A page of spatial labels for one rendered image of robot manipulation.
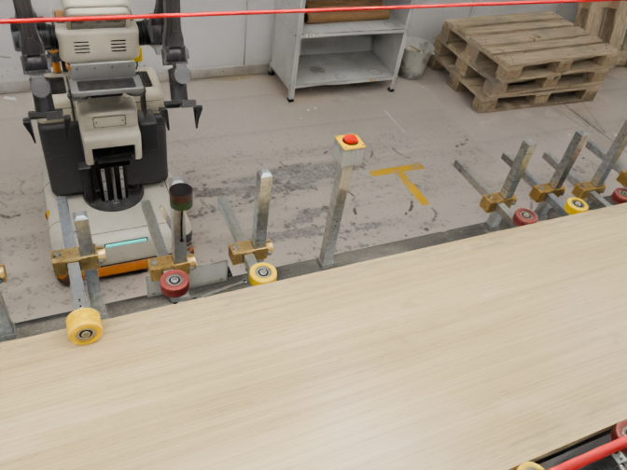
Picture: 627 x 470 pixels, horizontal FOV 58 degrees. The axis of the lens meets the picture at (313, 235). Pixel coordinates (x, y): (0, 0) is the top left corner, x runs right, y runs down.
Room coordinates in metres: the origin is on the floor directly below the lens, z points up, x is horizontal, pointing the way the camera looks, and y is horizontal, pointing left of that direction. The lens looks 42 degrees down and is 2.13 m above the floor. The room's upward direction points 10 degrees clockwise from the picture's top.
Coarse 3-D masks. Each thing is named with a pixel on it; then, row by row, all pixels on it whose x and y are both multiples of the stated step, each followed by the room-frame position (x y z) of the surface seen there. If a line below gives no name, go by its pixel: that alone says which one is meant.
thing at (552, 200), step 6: (504, 156) 2.12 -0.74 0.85; (510, 156) 2.11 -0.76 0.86; (510, 162) 2.08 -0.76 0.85; (522, 174) 2.01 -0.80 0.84; (528, 174) 1.99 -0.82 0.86; (528, 180) 1.97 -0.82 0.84; (534, 180) 1.96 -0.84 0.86; (546, 198) 1.88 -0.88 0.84; (552, 198) 1.86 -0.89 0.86; (558, 198) 1.87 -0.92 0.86; (552, 204) 1.84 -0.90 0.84; (558, 204) 1.82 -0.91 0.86; (558, 210) 1.81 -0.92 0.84; (564, 210) 1.79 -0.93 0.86
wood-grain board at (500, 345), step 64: (384, 256) 1.31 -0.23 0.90; (448, 256) 1.36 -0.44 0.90; (512, 256) 1.42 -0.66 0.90; (576, 256) 1.48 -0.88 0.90; (128, 320) 0.90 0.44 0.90; (192, 320) 0.93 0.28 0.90; (256, 320) 0.97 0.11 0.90; (320, 320) 1.01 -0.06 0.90; (384, 320) 1.05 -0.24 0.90; (448, 320) 1.10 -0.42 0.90; (512, 320) 1.14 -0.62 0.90; (576, 320) 1.19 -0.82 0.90; (0, 384) 0.66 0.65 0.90; (64, 384) 0.69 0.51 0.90; (128, 384) 0.72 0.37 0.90; (192, 384) 0.75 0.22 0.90; (256, 384) 0.78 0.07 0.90; (320, 384) 0.81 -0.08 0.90; (384, 384) 0.84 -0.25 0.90; (448, 384) 0.88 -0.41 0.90; (512, 384) 0.91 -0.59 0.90; (576, 384) 0.95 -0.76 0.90; (0, 448) 0.52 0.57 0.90; (64, 448) 0.54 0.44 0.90; (128, 448) 0.57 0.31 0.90; (192, 448) 0.59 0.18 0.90; (256, 448) 0.62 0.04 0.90; (320, 448) 0.64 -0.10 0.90; (384, 448) 0.67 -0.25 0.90; (448, 448) 0.70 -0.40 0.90; (512, 448) 0.73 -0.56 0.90
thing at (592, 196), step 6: (546, 156) 2.24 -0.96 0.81; (552, 156) 2.23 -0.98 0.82; (552, 162) 2.20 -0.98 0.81; (558, 162) 2.19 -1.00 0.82; (570, 174) 2.11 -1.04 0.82; (576, 174) 2.12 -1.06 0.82; (570, 180) 2.10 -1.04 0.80; (576, 180) 2.08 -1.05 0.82; (582, 180) 2.08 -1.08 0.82; (594, 192) 2.01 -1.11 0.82; (588, 198) 2.00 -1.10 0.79; (594, 198) 1.98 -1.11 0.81; (600, 198) 1.97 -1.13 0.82; (600, 204) 1.95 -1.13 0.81; (606, 204) 1.93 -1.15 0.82
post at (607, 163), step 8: (624, 128) 2.05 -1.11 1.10; (624, 136) 2.04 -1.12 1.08; (616, 144) 2.05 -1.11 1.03; (624, 144) 2.04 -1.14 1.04; (608, 152) 2.06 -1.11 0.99; (616, 152) 2.03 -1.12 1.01; (608, 160) 2.04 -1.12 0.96; (616, 160) 2.05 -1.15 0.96; (600, 168) 2.05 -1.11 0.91; (608, 168) 2.04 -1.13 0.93; (600, 176) 2.04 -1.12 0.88; (592, 184) 2.05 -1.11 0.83; (600, 184) 2.04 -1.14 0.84; (584, 200) 2.04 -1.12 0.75
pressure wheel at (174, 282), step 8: (168, 272) 1.08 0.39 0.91; (176, 272) 1.08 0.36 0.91; (184, 272) 1.09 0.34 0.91; (160, 280) 1.05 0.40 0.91; (168, 280) 1.05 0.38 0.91; (176, 280) 1.06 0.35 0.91; (184, 280) 1.06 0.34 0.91; (160, 288) 1.03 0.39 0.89; (168, 288) 1.02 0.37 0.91; (176, 288) 1.03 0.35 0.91; (184, 288) 1.04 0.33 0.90; (168, 296) 1.02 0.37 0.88; (176, 296) 1.02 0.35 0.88
